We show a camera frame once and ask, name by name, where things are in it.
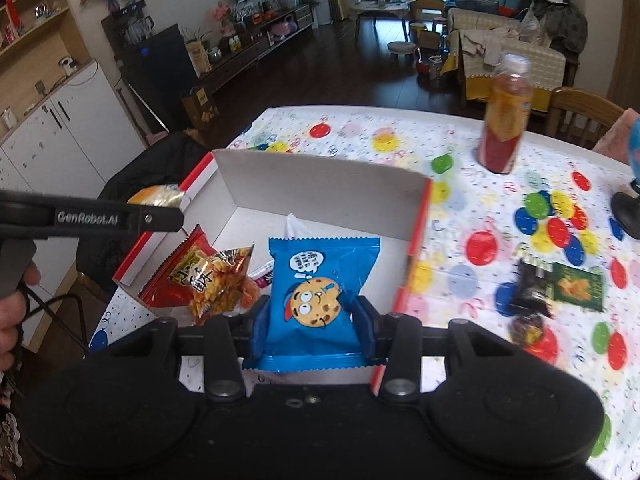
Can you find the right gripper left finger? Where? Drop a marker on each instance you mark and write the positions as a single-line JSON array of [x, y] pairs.
[[226, 340]]

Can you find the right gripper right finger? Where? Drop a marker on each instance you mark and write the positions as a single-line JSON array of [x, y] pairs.
[[393, 344]]

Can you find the red chips bag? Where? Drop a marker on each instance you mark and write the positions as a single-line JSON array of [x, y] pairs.
[[202, 279]]

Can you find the white snack packet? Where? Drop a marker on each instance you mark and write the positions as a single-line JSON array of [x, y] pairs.
[[294, 229]]

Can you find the blue cookie packet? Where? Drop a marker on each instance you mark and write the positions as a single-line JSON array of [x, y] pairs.
[[309, 321]]

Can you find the red white cardboard box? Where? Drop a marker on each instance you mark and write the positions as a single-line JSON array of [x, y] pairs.
[[242, 198]]

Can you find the orange snack piece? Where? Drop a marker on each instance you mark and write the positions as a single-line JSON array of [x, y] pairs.
[[162, 195]]

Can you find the black snack packet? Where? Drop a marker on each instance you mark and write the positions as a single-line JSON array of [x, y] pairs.
[[533, 291]]

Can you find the green snack packet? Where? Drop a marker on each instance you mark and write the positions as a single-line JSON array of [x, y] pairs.
[[576, 286]]

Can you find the person left hand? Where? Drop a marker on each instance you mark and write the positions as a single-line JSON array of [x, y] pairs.
[[12, 313]]

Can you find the white cabinet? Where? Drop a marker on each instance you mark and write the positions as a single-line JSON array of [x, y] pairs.
[[73, 142]]

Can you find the balloon pattern tablecloth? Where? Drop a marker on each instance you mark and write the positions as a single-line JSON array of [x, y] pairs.
[[551, 208]]

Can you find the black mini fridge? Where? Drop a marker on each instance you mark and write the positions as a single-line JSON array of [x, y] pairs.
[[154, 64]]

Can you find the small blue globe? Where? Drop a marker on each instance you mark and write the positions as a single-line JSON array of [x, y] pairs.
[[626, 208]]

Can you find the orange juice bottle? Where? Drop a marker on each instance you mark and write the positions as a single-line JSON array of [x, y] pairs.
[[506, 115]]

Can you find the wooden chair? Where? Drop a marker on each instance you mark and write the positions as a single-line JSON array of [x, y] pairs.
[[579, 117]]

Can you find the sofa with yellow cover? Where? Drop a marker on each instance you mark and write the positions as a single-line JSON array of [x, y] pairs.
[[478, 42]]

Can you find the tv console cabinet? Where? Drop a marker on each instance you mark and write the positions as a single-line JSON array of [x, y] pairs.
[[259, 42]]

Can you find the coffee table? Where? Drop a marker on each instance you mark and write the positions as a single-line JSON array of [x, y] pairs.
[[400, 11]]

